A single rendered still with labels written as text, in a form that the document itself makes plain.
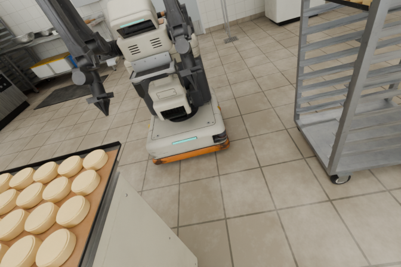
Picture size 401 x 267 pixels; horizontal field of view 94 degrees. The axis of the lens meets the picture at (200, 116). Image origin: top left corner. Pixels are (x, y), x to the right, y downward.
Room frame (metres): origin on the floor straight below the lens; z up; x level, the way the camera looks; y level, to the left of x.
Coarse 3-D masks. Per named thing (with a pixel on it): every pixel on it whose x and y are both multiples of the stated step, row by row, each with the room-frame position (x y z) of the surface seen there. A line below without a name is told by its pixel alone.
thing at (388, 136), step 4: (396, 132) 0.50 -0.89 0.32; (400, 132) 0.48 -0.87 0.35; (372, 136) 0.52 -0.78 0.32; (376, 136) 0.50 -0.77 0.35; (380, 136) 0.49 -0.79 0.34; (384, 136) 0.49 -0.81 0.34; (388, 136) 0.48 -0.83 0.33; (392, 136) 0.48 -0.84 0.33; (396, 136) 0.48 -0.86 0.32; (352, 140) 0.53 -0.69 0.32; (356, 140) 0.51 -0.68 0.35; (360, 140) 0.51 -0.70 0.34; (364, 140) 0.50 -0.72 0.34; (368, 140) 0.50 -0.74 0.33; (372, 140) 0.50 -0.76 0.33; (376, 140) 0.49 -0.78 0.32; (332, 144) 0.55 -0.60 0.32; (344, 144) 0.52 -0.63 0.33; (348, 144) 0.51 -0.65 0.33; (352, 144) 0.51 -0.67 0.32
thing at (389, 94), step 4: (384, 92) 0.50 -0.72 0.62; (388, 92) 0.50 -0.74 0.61; (392, 92) 0.50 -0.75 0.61; (396, 92) 0.49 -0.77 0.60; (400, 92) 0.49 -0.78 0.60; (368, 96) 0.51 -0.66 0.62; (372, 96) 0.51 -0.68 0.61; (376, 96) 0.51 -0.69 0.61; (380, 96) 0.50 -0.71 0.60; (384, 96) 0.50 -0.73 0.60; (388, 96) 0.50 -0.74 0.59; (392, 96) 0.50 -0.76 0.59; (360, 100) 0.52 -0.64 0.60; (364, 100) 0.51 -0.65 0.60; (368, 100) 0.51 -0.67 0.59; (372, 100) 0.51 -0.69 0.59
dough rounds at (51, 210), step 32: (64, 160) 0.35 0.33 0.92; (96, 160) 0.31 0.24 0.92; (0, 192) 0.33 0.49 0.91; (32, 192) 0.28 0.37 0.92; (64, 192) 0.26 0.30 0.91; (96, 192) 0.25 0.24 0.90; (0, 224) 0.23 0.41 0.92; (32, 224) 0.21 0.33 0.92; (64, 224) 0.19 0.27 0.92; (0, 256) 0.17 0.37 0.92; (32, 256) 0.15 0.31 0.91; (64, 256) 0.14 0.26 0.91
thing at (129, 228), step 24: (120, 192) 0.30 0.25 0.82; (120, 216) 0.25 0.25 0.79; (144, 216) 0.29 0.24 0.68; (96, 240) 0.19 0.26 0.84; (120, 240) 0.20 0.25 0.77; (144, 240) 0.24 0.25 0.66; (168, 240) 0.29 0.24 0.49; (96, 264) 0.15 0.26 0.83; (120, 264) 0.17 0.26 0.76; (144, 264) 0.19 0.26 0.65; (168, 264) 0.23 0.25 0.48; (192, 264) 0.29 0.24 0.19
